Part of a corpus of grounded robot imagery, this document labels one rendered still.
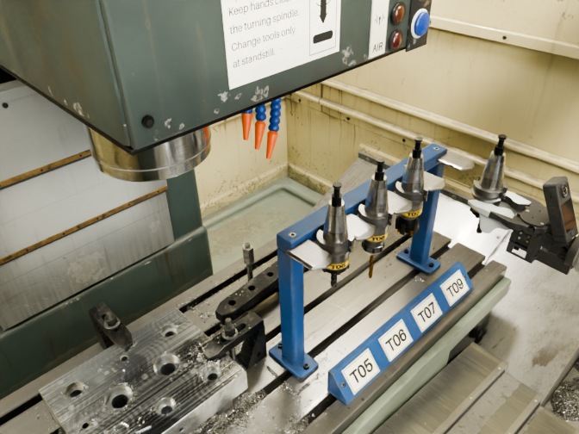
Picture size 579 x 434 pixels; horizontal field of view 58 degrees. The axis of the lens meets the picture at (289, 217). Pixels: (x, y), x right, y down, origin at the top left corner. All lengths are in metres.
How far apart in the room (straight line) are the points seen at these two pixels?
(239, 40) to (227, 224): 1.55
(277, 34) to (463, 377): 1.00
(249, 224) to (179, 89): 1.55
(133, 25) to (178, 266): 1.13
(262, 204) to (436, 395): 1.13
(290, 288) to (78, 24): 0.61
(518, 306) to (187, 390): 0.91
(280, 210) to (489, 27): 1.04
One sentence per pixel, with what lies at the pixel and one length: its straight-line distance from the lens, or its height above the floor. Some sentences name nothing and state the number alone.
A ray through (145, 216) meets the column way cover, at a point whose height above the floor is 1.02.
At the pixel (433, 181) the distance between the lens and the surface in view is 1.07.
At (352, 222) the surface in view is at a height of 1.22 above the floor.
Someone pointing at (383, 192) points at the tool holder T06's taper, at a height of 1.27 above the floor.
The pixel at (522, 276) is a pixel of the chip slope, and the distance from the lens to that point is 1.56.
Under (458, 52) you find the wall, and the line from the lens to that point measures 1.55.
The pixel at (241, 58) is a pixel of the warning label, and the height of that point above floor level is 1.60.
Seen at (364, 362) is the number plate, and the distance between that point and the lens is 1.06.
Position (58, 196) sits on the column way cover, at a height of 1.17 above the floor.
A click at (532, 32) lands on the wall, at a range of 1.45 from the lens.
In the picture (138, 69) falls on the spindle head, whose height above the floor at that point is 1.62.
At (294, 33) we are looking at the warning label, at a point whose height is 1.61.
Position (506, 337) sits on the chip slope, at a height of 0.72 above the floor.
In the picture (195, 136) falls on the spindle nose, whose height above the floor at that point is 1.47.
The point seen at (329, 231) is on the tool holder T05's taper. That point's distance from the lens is 0.86.
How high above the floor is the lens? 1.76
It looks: 36 degrees down
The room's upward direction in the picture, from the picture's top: 2 degrees counter-clockwise
